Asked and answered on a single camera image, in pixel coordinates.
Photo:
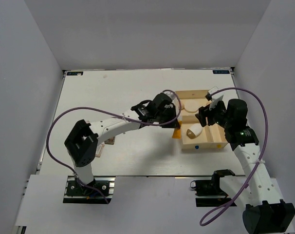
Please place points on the dark xdof label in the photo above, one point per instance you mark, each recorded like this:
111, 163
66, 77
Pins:
74, 73
221, 71

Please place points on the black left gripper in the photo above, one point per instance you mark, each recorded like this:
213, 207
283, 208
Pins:
172, 109

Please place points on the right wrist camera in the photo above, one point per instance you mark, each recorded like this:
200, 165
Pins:
214, 96

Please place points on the dark XDOF label left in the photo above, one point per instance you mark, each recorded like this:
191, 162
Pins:
74, 73

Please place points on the brown ten-pan eyeshadow palette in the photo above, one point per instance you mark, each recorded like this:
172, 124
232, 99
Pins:
110, 141

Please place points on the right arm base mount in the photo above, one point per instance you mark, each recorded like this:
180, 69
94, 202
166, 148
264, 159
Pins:
208, 192

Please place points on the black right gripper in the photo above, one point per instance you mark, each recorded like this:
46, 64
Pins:
204, 112

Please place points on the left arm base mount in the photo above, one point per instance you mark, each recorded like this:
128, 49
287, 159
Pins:
75, 193

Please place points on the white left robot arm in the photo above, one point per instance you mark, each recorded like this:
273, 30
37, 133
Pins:
84, 138

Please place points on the dark XDOF label right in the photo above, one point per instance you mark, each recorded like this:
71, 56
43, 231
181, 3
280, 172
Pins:
221, 71

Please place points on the small pink compact palette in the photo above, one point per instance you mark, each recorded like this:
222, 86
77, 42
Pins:
99, 150

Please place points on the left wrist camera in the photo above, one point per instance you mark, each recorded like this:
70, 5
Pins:
171, 94

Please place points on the round white powder puff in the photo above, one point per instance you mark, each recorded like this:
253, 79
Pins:
191, 106

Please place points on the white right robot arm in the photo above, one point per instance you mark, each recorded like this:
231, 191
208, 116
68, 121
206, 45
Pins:
264, 210

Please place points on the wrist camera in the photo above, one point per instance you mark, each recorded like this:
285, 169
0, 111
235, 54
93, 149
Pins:
214, 96
171, 94

